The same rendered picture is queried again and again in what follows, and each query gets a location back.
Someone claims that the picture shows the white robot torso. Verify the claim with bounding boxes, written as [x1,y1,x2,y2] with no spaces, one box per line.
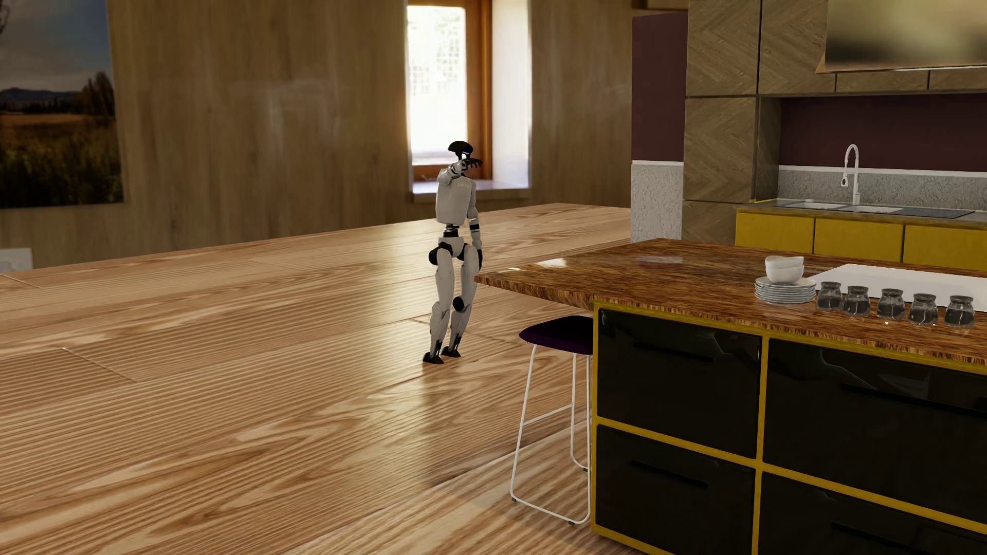
[429,167,478,262]

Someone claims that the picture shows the stack of white plates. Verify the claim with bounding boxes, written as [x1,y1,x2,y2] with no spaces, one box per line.
[754,276,817,305]

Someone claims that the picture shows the robot right leg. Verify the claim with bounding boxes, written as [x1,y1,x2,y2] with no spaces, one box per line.
[442,244,481,359]

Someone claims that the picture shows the white kitchen faucet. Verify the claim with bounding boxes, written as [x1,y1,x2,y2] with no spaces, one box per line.
[840,144,862,206]

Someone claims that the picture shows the metal range hood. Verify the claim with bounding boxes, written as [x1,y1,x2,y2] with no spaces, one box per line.
[816,0,987,75]

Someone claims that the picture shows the black glossy drawer front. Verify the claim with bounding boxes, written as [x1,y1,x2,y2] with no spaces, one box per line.
[594,424,757,555]
[597,308,763,460]
[764,338,987,526]
[759,472,987,555]

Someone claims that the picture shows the robot left leg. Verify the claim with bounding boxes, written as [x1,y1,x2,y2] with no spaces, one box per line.
[423,244,458,365]

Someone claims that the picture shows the white cooktop panel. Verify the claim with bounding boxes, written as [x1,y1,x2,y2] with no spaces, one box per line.
[806,264,987,313]

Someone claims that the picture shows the steel kitchen sink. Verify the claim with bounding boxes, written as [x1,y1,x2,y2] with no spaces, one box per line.
[775,199,976,220]

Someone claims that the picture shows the landscape wall painting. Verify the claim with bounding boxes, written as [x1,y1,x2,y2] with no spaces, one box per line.
[0,0,125,210]

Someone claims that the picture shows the stacked white bowls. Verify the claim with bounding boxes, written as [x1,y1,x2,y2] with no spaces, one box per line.
[764,255,805,285]

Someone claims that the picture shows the robot leg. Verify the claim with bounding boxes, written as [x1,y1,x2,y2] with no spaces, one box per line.
[442,244,481,359]
[423,244,458,365]

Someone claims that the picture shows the yellow base cabinet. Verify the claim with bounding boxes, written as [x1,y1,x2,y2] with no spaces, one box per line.
[734,208,987,272]

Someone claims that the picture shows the tall herringbone wood cabinet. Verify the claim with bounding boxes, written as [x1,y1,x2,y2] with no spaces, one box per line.
[682,0,781,246]

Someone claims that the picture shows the wood framed window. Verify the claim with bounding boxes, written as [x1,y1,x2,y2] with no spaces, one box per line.
[406,0,495,183]

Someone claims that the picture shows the purple seat bar stool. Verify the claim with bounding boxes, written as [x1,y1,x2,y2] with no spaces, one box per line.
[509,314,595,527]

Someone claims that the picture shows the wood top kitchen island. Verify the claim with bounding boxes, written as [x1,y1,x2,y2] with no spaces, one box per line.
[474,238,987,555]

